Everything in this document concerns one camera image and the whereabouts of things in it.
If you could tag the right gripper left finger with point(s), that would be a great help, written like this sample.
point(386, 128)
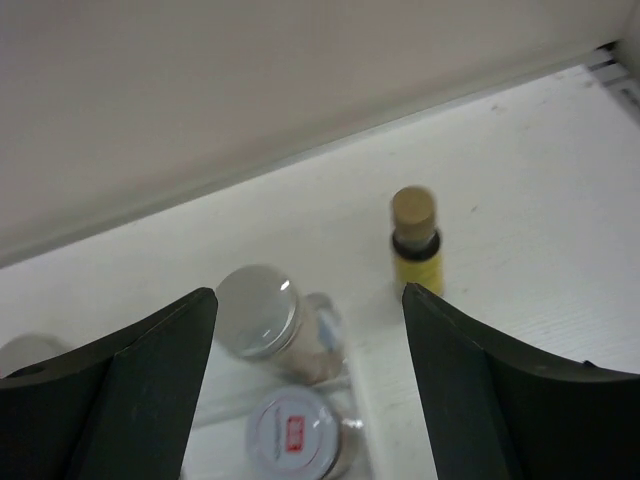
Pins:
point(121, 407)

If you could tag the small yellow oil bottle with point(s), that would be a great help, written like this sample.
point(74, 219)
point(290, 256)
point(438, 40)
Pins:
point(416, 240)

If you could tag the white granule jar blue label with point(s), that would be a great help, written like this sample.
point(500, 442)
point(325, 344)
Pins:
point(29, 349)

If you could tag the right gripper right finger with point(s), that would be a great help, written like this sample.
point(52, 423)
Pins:
point(498, 408)

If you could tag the white divided organizer tray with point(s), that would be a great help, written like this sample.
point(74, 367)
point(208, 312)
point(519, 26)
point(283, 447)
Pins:
point(230, 391)

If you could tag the orange spice jar back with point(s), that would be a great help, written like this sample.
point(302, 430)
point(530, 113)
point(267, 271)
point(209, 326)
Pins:
point(296, 432)

